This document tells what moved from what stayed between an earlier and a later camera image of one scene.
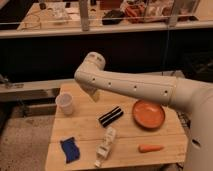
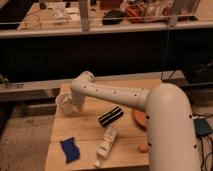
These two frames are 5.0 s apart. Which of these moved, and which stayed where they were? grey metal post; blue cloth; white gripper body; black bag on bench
Moved: white gripper body
Stayed: grey metal post; blue cloth; black bag on bench
